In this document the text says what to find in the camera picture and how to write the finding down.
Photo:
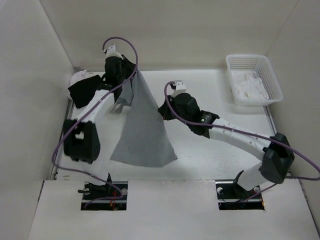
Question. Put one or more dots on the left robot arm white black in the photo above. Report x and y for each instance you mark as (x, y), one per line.
(83, 143)

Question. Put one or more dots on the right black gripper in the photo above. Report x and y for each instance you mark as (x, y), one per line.
(165, 112)

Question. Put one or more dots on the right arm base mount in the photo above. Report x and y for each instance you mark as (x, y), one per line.
(232, 197)

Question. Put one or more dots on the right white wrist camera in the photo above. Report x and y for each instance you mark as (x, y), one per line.
(179, 86)

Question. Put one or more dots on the folded white tank top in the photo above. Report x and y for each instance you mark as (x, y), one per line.
(76, 77)

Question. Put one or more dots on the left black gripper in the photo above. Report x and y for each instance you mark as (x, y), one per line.
(130, 66)

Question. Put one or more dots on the white tank top in basket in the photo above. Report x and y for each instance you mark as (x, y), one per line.
(250, 87)

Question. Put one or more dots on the white plastic basket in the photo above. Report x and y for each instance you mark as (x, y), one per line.
(261, 67)

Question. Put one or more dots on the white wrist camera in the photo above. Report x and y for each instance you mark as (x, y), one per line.
(179, 86)
(112, 52)

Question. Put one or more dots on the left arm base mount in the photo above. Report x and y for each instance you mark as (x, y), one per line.
(104, 197)

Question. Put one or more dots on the grey tank top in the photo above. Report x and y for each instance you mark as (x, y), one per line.
(144, 140)

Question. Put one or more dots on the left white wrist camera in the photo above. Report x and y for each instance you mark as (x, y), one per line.
(112, 52)

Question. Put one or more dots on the folded black tank top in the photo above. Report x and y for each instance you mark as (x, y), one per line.
(83, 91)

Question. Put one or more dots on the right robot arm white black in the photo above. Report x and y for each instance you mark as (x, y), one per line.
(274, 158)

